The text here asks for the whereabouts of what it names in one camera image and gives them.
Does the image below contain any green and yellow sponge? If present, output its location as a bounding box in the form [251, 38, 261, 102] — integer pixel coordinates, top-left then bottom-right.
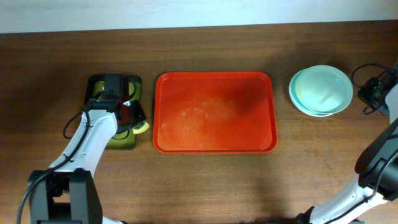
[132, 121, 150, 134]

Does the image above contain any pale green plate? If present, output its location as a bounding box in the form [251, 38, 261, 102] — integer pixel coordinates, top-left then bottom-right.
[295, 65, 353, 114]

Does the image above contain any white plate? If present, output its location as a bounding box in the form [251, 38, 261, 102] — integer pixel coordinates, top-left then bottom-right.
[290, 93, 331, 117]

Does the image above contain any light blue plate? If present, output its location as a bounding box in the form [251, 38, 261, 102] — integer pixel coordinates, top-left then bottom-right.
[288, 68, 333, 116]

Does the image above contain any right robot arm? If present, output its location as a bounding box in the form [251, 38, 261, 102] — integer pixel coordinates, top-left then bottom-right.
[294, 83, 397, 224]

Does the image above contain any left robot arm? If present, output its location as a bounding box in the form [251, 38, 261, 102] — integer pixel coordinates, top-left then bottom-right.
[21, 98, 148, 223]

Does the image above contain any black tray with green liquid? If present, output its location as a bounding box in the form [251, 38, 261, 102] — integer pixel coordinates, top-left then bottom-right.
[84, 73, 142, 150]

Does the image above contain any red plastic tray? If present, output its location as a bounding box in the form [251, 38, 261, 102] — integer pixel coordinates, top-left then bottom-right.
[153, 71, 278, 154]

